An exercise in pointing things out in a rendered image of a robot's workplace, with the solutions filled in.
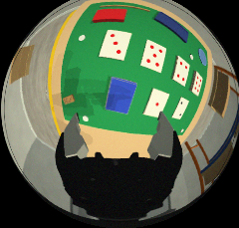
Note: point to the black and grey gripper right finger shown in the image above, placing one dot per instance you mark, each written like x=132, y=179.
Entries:
x=165, y=148

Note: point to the dark blue notebook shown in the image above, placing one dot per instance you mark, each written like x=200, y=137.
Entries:
x=172, y=25

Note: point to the red rectangular block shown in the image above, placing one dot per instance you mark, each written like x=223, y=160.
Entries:
x=110, y=15

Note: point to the blue flat disc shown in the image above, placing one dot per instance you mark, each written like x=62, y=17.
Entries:
x=202, y=57

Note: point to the tan rectangular tile with dark dots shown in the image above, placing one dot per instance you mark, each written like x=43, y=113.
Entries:
x=69, y=99

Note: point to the green felt mat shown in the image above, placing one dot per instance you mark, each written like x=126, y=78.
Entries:
x=87, y=76

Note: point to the white playing card with black pips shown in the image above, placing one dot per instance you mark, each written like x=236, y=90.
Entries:
x=182, y=104

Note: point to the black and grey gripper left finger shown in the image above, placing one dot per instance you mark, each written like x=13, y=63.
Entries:
x=71, y=147

